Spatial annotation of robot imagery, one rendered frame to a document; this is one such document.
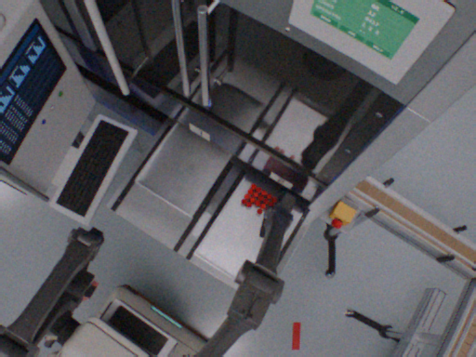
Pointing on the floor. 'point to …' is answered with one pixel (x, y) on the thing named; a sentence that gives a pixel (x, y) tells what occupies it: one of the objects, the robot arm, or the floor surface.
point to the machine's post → (405, 124)
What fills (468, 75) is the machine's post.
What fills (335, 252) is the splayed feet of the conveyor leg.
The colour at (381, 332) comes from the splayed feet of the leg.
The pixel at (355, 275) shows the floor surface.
